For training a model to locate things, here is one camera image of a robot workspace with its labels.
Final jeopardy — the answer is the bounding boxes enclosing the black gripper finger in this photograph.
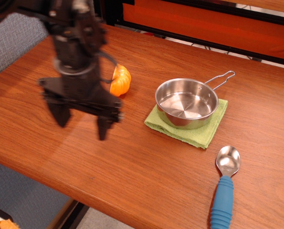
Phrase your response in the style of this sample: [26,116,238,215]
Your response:
[97,116,113,141]
[48,103,71,127]

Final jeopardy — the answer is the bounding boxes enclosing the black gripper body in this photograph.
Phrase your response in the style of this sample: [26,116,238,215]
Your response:
[38,57,122,122]

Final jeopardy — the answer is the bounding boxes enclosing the blue handled metal spoon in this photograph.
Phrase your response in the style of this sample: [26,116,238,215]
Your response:
[210,146,241,229]

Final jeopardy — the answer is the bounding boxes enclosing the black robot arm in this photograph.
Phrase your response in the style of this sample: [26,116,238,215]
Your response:
[0,0,122,140]

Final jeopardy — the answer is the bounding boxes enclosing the orange plastic half fruit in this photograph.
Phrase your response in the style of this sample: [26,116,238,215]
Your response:
[110,64,132,97]

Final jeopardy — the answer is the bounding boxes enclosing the small steel saucepan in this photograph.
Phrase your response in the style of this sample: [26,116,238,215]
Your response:
[155,71,236,130]

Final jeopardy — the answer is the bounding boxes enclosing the green folded cloth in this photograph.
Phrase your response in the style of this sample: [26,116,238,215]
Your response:
[144,99,228,149]

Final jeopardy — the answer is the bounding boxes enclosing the orange object at floor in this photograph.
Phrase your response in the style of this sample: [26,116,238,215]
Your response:
[0,219,20,229]

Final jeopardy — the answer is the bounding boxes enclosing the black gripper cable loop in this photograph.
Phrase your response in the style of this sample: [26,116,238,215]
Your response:
[95,50,120,84]

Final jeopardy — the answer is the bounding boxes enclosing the orange panel black frame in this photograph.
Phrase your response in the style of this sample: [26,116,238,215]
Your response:
[94,0,284,64]

